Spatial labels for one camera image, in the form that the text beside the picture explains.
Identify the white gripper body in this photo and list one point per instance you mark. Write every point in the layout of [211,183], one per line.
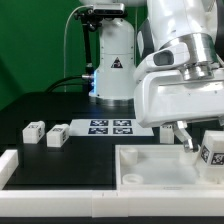
[164,97]

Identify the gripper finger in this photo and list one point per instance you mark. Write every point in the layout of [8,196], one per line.
[179,130]

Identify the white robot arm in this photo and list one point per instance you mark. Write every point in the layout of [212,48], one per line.
[165,55]

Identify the white marker sheet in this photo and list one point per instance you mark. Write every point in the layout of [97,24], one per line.
[108,127]

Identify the white U-shaped fence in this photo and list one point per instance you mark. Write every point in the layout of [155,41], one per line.
[126,201]

